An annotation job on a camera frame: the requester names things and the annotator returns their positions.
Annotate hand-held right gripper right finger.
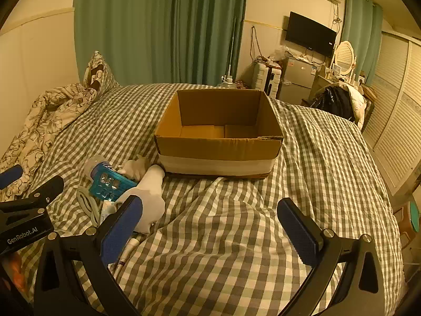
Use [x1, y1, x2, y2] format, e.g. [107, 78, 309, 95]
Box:
[277, 198, 385, 316]

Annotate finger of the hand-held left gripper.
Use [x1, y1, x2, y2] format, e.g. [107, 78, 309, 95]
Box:
[0, 165, 24, 190]
[0, 175, 65, 216]

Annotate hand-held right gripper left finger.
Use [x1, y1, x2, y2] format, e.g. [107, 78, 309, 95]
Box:
[33, 195, 143, 316]

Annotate white tube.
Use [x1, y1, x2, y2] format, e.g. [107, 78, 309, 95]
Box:
[113, 235, 139, 268]

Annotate small white packet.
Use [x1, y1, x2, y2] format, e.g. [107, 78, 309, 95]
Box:
[99, 201, 118, 225]

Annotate grey cable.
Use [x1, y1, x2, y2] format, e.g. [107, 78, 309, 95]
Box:
[77, 186, 102, 228]

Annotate white plush toy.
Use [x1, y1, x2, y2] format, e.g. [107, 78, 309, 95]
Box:
[116, 165, 166, 235]

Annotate blue label plastic bottle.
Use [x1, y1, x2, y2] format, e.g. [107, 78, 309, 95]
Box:
[85, 156, 139, 203]

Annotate cardboard box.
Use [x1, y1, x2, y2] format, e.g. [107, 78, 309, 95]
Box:
[154, 88, 284, 180]

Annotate floral quilt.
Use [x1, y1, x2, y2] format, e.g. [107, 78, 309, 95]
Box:
[0, 82, 100, 201]

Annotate floral pillow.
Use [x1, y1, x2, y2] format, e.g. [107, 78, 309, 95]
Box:
[82, 51, 121, 90]

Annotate black jacket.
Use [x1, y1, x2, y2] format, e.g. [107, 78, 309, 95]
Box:
[317, 86, 355, 121]

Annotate white padded jacket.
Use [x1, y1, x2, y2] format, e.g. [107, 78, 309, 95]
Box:
[342, 84, 368, 130]

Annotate vanity desk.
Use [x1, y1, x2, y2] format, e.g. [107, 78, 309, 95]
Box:
[311, 72, 366, 99]

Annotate louvered wardrobe doors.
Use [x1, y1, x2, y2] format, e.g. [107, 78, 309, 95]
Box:
[361, 31, 421, 199]

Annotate silver fridge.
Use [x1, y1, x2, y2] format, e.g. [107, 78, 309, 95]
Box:
[276, 56, 322, 102]

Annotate white suitcase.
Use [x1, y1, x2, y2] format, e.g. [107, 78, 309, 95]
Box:
[253, 62, 283, 98]

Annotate clear plastic bag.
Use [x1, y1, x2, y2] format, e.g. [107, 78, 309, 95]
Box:
[271, 47, 294, 64]

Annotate oval white mirror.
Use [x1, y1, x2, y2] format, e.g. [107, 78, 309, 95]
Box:
[333, 40, 357, 77]

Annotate wide green curtain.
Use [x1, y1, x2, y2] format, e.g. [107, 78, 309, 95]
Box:
[74, 0, 249, 88]

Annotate thin white pole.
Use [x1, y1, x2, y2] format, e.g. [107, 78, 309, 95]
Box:
[227, 16, 238, 80]

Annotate narrow green curtain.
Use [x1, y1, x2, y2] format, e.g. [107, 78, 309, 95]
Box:
[341, 0, 384, 87]

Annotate hanging wall cables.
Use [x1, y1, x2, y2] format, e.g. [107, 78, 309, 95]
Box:
[249, 24, 264, 62]

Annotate black wall television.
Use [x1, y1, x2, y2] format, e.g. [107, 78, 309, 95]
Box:
[285, 11, 338, 57]

